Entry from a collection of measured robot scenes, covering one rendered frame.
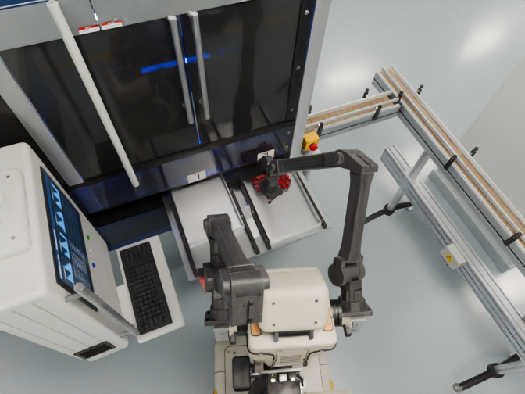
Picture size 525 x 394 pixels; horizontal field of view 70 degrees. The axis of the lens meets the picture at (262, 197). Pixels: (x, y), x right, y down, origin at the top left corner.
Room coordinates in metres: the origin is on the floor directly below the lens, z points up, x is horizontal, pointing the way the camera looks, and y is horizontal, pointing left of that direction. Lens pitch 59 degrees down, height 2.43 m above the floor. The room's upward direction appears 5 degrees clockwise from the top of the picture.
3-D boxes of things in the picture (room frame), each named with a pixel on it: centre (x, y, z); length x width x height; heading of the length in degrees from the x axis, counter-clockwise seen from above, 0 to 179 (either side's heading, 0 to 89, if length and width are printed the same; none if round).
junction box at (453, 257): (0.87, -1.10, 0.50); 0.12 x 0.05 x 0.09; 26
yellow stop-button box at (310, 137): (1.22, -0.21, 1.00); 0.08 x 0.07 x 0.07; 26
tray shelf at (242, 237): (0.86, 0.08, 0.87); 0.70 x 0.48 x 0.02; 116
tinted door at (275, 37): (1.05, 0.08, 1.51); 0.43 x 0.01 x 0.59; 116
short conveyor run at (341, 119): (1.47, -0.40, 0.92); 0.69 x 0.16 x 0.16; 116
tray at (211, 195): (0.85, 0.26, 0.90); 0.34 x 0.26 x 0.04; 26
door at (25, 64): (0.85, 0.48, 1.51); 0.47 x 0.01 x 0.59; 116
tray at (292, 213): (0.90, -0.09, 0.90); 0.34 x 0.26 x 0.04; 26
